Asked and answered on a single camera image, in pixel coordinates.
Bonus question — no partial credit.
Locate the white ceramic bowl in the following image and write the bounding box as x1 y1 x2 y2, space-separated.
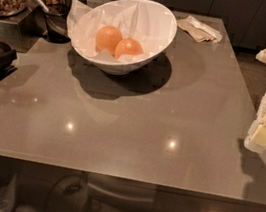
61 0 182 85

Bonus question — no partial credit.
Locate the crumpled paper napkin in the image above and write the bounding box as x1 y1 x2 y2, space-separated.
176 15 223 43

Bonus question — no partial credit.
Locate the white paper bowl liner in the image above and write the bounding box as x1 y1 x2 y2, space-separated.
61 0 176 72

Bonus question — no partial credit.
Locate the orange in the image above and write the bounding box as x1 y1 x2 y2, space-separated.
114 37 143 59
95 26 122 55

